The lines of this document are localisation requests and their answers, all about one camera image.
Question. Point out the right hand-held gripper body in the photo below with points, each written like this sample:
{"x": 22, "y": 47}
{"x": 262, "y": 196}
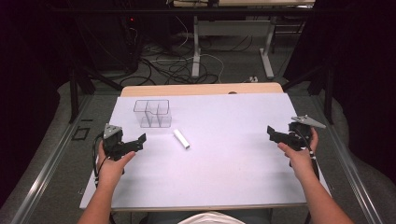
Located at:
{"x": 300, "y": 133}

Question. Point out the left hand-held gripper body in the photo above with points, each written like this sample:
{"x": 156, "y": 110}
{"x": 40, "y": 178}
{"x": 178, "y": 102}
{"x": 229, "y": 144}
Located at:
{"x": 113, "y": 144}

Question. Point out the clear plastic compartment organizer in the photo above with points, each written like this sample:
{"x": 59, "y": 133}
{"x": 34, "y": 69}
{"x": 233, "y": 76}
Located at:
{"x": 152, "y": 113}

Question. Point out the white tube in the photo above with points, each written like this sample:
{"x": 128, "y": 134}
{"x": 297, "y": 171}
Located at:
{"x": 181, "y": 138}

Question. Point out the person's left hand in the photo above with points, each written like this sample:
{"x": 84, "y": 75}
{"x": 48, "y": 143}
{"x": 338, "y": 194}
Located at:
{"x": 111, "y": 171}

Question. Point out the person's right hand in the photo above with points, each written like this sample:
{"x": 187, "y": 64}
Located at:
{"x": 302, "y": 163}

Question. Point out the black stand legs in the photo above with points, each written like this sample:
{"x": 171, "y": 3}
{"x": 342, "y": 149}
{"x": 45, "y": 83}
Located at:
{"x": 328, "y": 93}
{"x": 74, "y": 93}

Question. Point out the white power plug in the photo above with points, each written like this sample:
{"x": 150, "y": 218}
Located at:
{"x": 253, "y": 79}

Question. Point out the white table sheet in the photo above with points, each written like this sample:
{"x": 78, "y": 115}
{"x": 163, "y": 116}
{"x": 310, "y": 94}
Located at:
{"x": 218, "y": 165}

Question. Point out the wooden table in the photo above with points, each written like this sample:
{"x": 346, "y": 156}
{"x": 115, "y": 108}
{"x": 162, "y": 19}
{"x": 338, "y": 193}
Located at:
{"x": 186, "y": 89}

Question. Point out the dark curtain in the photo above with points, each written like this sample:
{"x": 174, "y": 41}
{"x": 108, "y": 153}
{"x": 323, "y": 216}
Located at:
{"x": 28, "y": 62}
{"x": 364, "y": 62}

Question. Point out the dark equipment rack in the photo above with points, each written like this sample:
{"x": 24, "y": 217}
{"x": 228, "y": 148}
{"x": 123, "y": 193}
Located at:
{"x": 109, "y": 37}

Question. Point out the person's white shirt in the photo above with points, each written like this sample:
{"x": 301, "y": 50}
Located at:
{"x": 211, "y": 219}

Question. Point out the white metal-legged desk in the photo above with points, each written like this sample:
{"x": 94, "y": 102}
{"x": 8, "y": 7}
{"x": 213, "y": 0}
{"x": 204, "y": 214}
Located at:
{"x": 233, "y": 28}

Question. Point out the black crossbar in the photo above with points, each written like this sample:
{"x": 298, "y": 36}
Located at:
{"x": 155, "y": 10}

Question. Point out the metal floor rail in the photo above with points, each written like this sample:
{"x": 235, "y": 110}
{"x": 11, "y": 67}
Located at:
{"x": 351, "y": 174}
{"x": 46, "y": 174}

